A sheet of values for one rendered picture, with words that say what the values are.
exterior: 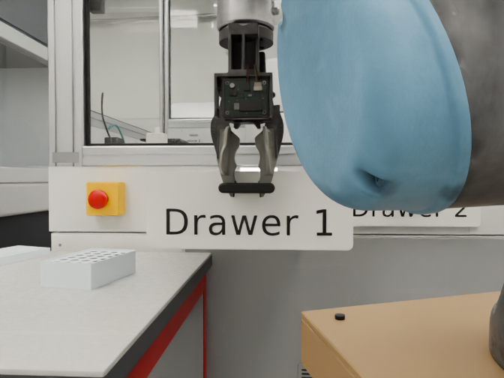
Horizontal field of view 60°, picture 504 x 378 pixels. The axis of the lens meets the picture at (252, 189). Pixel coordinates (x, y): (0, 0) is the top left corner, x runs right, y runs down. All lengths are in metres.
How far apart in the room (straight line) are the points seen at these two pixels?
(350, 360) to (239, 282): 0.69
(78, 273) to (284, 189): 0.31
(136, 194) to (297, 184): 0.48
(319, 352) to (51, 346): 0.25
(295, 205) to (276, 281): 0.39
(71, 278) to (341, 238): 0.39
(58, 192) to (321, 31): 0.92
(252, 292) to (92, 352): 0.58
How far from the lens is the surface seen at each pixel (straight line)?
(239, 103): 0.53
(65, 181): 1.06
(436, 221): 0.99
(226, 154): 0.57
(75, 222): 1.05
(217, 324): 1.01
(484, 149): 0.18
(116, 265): 0.72
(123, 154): 1.01
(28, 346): 0.48
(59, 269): 0.69
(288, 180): 0.61
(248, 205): 0.61
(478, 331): 0.37
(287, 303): 0.98
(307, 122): 0.21
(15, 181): 1.59
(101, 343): 0.46
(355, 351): 0.32
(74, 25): 1.11
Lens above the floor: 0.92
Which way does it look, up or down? 1 degrees down
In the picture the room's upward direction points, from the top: straight up
